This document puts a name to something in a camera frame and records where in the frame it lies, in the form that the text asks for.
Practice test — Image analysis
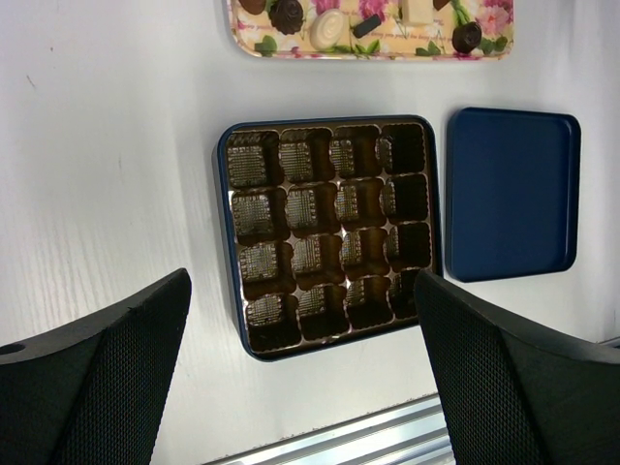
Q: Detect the dark round chocolate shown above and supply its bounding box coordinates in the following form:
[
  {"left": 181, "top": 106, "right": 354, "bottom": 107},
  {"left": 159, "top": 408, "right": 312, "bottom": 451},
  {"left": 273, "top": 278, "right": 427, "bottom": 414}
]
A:
[{"left": 451, "top": 21, "right": 482, "bottom": 54}]

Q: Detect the aluminium frame rail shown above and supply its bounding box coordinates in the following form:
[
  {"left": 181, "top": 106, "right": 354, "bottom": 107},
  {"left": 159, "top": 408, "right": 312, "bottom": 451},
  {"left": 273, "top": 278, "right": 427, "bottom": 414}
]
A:
[{"left": 218, "top": 394, "right": 455, "bottom": 465}]

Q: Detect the dark rose chocolate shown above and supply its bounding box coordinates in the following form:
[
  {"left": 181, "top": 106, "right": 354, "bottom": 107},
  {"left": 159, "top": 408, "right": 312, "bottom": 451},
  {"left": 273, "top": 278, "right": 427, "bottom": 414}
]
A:
[{"left": 268, "top": 0, "right": 304, "bottom": 35}]

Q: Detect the brown oval chocolate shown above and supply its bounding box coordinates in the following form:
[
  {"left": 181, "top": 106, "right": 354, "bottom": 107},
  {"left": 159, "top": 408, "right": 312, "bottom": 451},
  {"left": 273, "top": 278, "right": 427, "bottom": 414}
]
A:
[{"left": 239, "top": 0, "right": 266, "bottom": 16}]

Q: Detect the small black bar chocolate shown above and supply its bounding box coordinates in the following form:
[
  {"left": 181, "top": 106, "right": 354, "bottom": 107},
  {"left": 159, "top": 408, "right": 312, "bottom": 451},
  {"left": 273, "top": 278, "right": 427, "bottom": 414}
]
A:
[{"left": 352, "top": 15, "right": 383, "bottom": 39}]

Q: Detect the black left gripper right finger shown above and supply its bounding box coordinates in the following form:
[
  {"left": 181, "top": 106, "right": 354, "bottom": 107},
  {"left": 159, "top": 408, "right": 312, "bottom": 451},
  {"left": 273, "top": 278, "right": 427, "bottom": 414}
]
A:
[{"left": 415, "top": 270, "right": 619, "bottom": 464}]

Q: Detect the white rectangular chocolate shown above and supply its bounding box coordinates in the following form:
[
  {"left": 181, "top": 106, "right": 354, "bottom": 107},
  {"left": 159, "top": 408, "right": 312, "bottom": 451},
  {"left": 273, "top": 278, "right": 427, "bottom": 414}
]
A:
[{"left": 400, "top": 0, "right": 434, "bottom": 26}]

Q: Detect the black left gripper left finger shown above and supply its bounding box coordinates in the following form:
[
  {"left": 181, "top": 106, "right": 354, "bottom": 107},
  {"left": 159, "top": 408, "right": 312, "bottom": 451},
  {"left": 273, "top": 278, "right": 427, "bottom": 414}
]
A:
[{"left": 1, "top": 268, "right": 192, "bottom": 464}]

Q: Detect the blue chocolate box with tray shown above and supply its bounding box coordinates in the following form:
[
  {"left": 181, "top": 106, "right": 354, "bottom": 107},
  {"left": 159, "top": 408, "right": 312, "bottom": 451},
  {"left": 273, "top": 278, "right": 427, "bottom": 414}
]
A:
[{"left": 215, "top": 115, "right": 443, "bottom": 361}]

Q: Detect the blue box lid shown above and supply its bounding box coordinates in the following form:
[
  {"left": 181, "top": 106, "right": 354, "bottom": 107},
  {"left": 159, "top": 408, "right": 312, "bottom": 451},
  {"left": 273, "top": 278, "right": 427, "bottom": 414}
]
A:
[{"left": 445, "top": 108, "right": 582, "bottom": 283}]

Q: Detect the white oval chocolate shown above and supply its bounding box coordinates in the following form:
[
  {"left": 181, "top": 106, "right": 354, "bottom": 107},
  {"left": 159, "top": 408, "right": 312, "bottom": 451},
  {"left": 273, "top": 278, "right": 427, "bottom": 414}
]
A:
[{"left": 310, "top": 9, "right": 347, "bottom": 50}]

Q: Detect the floral serving tray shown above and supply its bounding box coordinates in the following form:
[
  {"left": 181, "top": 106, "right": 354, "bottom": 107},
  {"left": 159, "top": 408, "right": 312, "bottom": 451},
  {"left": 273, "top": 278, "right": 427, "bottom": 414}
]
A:
[{"left": 227, "top": 1, "right": 514, "bottom": 60}]

